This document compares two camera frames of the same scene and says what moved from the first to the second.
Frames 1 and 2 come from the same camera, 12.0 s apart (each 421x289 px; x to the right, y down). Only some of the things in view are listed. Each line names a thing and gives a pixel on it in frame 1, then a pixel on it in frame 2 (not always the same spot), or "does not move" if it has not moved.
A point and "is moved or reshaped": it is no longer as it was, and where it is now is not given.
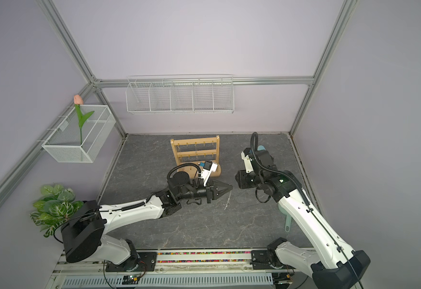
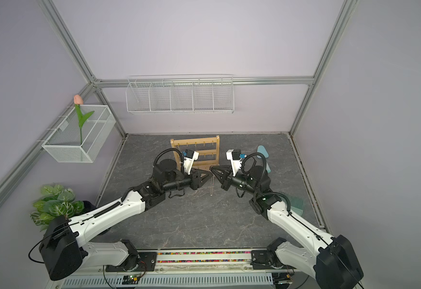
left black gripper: (212, 191) → (195, 177)
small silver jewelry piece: (228, 200) is moved or reshaped
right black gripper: (241, 179) → (226, 177)
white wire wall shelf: (180, 93) does not move
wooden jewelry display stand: (196, 150) does not move
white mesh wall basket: (64, 145) does not move
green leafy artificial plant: (56, 207) does not move
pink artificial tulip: (78, 100) does not move
